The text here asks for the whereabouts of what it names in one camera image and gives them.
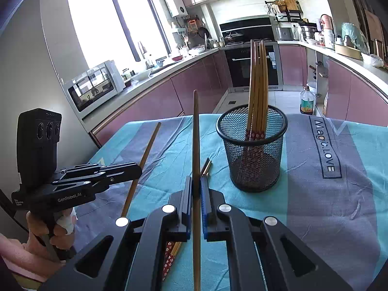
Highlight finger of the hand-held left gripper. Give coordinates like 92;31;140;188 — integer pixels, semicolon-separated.
62;162;142;175
53;172;142;194

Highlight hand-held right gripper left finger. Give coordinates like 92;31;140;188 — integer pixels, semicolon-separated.
39;176;194;291

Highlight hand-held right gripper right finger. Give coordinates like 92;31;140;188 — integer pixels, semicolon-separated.
200;176;354;291

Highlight black mesh utensil holder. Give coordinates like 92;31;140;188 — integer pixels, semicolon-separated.
216;105;288;193

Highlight bunch of wooden chopsticks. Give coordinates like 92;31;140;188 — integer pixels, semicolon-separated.
241;39;270;188

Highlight person's left hand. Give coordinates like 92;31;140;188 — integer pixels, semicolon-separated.
26;208;77;261

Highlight grey refrigerator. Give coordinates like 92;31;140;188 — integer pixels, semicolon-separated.
0;0;100;240

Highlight white microwave oven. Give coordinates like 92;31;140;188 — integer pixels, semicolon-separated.
63;60;125;120

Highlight white kitchen countertop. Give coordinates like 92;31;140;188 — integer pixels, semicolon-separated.
82;41;388;125

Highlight pink base cabinets under window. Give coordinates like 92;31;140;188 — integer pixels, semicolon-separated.
91;48;234;146

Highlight large white bowl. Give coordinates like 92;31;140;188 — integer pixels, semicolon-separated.
132;68;152;81

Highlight blue and grey printed tablecloth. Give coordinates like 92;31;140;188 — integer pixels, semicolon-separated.
71;112;388;291

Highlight kitchen window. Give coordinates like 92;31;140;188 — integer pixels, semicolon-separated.
67;0;170;70

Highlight black built-in oven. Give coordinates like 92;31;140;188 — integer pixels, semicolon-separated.
224;42;282;90

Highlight plastic oil bottle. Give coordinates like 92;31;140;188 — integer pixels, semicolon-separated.
299;85;316;116

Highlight black pot with glass lid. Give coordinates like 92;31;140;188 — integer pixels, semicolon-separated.
224;31;243;43

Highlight black range hood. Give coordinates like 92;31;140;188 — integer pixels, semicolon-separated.
219;15;273;34

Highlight pink base cabinets beside oven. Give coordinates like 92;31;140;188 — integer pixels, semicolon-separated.
277;44;388;128

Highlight silver rice cooker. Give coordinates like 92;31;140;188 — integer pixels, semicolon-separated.
275;27;294;41

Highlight stainless steel pot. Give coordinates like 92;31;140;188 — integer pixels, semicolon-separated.
300;26;317;41

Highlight round bamboo box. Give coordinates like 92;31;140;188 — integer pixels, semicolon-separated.
334;44;363;60

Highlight pink kettle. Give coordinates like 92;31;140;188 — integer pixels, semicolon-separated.
320;14;334;32

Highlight bowl in white plastic bag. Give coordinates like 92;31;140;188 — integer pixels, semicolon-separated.
361;53;385;68

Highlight green plastic-covered appliance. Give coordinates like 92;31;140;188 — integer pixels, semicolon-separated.
341;22;370;55

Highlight white wall water heater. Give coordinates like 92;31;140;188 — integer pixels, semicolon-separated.
163;0;187;18

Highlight black wall shelf rack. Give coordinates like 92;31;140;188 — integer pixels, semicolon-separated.
265;0;304;23

